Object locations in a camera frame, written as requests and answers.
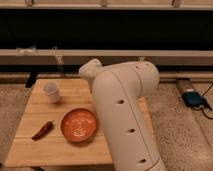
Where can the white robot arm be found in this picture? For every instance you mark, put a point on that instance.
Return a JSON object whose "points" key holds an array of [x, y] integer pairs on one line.
{"points": [[116, 90]]}

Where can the orange bowl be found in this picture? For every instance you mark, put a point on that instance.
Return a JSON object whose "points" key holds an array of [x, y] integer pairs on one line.
{"points": [[79, 125]]}

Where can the white paper cup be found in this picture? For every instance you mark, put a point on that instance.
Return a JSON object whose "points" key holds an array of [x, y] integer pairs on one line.
{"points": [[51, 90]]}

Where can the red chili pepper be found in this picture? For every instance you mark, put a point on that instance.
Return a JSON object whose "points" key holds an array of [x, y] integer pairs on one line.
{"points": [[45, 129]]}

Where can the blue electronic box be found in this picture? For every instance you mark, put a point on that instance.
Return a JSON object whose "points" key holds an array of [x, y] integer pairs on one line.
{"points": [[192, 99]]}

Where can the wooden table board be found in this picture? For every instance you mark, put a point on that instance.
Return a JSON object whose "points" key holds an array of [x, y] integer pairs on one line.
{"points": [[54, 149]]}

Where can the grey metal rail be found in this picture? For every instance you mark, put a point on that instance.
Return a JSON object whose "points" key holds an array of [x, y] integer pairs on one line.
{"points": [[159, 57]]}

